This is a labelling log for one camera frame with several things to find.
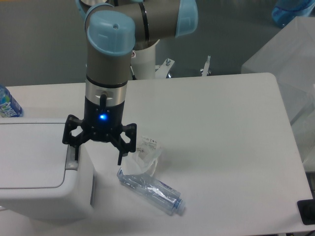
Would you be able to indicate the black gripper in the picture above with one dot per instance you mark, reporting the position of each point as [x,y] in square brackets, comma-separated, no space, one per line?
[103,125]

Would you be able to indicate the white trash can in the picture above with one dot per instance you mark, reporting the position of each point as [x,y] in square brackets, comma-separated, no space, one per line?
[40,177]

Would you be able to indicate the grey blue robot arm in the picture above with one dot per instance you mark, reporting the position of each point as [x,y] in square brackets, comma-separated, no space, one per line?
[112,33]

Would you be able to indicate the crumpled white plastic bag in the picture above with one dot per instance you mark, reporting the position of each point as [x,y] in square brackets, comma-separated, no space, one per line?
[145,159]

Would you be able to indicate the crushed clear plastic bottle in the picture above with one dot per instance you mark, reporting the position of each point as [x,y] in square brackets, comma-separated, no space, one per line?
[155,192]

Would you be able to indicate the blue labelled water bottle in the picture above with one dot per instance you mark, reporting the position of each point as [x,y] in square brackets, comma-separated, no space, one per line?
[9,107]

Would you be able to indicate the black device at edge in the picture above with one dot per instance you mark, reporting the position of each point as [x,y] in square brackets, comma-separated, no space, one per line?
[307,211]

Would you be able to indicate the blue plastic bag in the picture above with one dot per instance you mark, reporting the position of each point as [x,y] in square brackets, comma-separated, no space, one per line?
[285,11]

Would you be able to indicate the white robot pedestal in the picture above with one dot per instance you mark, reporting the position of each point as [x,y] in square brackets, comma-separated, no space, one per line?
[143,63]

